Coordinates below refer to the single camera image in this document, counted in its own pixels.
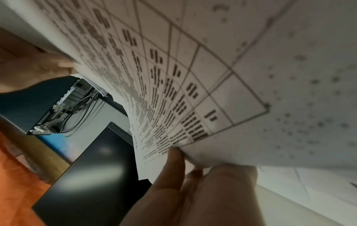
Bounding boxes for stack of white paper sheets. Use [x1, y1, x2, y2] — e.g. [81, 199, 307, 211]
[0, 0, 113, 98]

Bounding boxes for black computer monitor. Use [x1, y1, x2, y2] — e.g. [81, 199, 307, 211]
[31, 121, 153, 226]

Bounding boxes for person's left hand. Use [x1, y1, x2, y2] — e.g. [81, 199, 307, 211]
[120, 146, 263, 226]

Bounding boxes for printed table paper sheet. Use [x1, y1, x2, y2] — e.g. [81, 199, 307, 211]
[33, 0, 357, 184]

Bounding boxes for black cable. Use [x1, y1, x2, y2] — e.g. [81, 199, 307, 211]
[57, 92, 99, 134]

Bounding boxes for black desktop computer tower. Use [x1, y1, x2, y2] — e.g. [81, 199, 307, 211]
[0, 75, 102, 136]

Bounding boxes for white cable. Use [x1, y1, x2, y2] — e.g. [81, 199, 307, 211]
[83, 87, 102, 104]

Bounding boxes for person's right hand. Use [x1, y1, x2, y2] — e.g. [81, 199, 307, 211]
[0, 29, 76, 94]

